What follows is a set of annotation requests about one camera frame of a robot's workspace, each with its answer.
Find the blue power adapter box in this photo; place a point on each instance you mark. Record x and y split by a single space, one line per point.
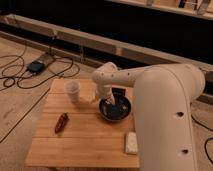
35 67

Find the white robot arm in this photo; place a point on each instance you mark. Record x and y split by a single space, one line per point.
162 95

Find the black eraser block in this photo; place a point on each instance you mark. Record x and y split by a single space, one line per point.
121 91

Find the white sponge block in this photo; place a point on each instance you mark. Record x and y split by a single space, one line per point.
131 143

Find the dark blue bowl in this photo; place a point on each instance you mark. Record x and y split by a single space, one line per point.
117 111

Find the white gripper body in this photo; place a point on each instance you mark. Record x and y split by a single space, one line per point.
104 92

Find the red-brown chili pepper toy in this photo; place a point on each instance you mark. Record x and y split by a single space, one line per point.
61 122

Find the translucent plastic cup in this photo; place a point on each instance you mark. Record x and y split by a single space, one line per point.
72 88

